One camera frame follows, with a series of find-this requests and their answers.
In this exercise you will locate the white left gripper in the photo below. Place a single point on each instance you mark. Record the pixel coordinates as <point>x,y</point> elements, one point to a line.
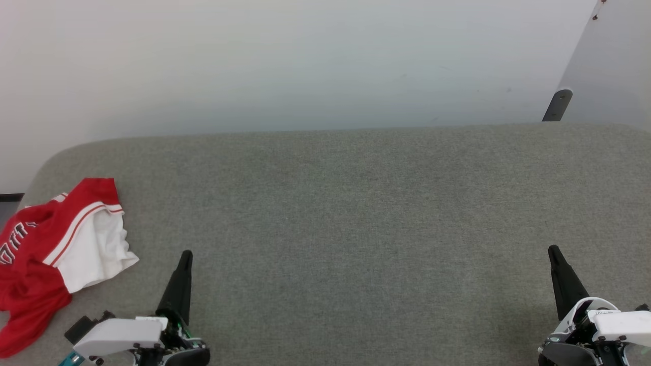
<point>119,333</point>

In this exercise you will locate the dark grey metal bracket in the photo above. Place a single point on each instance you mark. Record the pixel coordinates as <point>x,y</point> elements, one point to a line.
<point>558,105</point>

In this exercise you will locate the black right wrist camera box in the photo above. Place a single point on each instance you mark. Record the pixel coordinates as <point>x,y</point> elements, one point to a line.
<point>643,307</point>

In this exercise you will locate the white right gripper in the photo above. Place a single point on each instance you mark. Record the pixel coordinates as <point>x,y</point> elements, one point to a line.
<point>605,325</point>

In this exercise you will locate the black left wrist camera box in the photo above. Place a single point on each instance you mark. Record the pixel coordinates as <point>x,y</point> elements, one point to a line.
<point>84,325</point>

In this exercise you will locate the white wall panel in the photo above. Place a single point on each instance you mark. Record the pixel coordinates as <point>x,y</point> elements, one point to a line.
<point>610,66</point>

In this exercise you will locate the red and white basketball jersey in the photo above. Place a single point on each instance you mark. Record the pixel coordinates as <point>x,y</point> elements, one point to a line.
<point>30,284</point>

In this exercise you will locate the black framed grey panel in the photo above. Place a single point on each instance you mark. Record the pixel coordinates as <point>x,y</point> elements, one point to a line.
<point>10,206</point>

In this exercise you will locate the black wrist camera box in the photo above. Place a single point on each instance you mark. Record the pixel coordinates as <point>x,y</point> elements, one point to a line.
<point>84,325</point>
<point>643,307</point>

